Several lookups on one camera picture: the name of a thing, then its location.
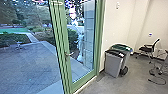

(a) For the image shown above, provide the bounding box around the outdoor green shrub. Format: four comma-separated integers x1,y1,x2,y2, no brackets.
66,28,80,51
0,33,32,48

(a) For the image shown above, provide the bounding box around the small blue wall device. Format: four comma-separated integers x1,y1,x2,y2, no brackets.
147,32,153,38

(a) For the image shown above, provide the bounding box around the black office chair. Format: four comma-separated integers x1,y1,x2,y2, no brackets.
138,38,163,64

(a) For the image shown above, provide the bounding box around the green lid indoor bin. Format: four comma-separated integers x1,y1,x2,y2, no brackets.
110,43,134,76

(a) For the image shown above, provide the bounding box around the white door sign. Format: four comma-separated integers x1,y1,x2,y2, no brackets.
68,9,76,20

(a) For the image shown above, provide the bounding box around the white garden statue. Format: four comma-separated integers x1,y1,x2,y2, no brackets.
75,31,86,64

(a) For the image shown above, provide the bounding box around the dark floor cable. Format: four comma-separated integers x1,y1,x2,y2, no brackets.
148,64,168,86

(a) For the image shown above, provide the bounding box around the grey indoor trash bin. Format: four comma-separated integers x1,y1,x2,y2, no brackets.
104,49,128,79

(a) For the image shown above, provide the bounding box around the green framed glass door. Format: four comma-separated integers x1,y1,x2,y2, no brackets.
48,0,101,94

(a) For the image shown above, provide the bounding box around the metal door handle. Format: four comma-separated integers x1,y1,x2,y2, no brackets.
65,50,75,59

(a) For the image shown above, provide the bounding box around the white wall switch plate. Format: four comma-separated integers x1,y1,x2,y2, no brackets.
115,1,121,10

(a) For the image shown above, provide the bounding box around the grey stone block pillar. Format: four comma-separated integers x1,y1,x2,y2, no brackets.
82,0,96,71

